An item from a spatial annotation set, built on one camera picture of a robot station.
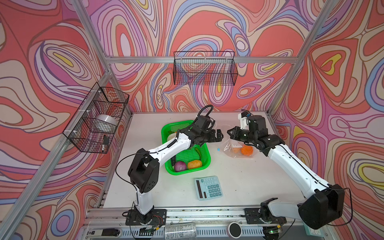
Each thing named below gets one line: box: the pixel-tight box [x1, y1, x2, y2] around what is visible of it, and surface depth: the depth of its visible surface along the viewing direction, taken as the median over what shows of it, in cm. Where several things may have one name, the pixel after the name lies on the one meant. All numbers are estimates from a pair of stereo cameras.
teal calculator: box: [194, 175, 223, 201], surface depth 82 cm
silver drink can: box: [164, 222, 197, 240], surface depth 66 cm
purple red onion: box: [174, 161, 187, 172], surface depth 86 cm
